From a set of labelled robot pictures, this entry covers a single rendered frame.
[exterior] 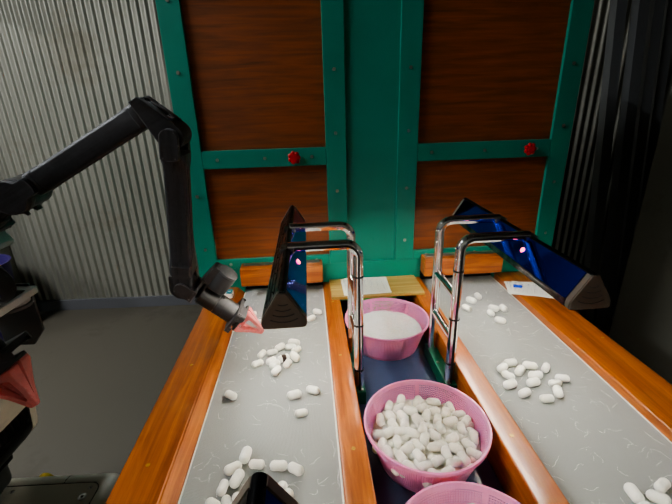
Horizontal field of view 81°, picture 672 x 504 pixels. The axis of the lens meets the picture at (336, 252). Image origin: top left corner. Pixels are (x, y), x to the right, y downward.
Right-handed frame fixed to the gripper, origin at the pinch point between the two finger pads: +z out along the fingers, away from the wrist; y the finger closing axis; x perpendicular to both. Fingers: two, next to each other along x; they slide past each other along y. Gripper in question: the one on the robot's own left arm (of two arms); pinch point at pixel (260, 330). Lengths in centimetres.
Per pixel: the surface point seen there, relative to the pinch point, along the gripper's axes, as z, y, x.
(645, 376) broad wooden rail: 75, -24, -59
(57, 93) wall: -151, 181, 40
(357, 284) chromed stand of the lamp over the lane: 6.4, -15.1, -32.3
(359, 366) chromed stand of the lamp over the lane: 21.3, -15.8, -15.4
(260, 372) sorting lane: 5.0, -9.3, 5.3
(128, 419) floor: -5, 58, 113
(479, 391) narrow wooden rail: 44, -25, -32
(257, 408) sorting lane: 5.5, -22.8, 4.7
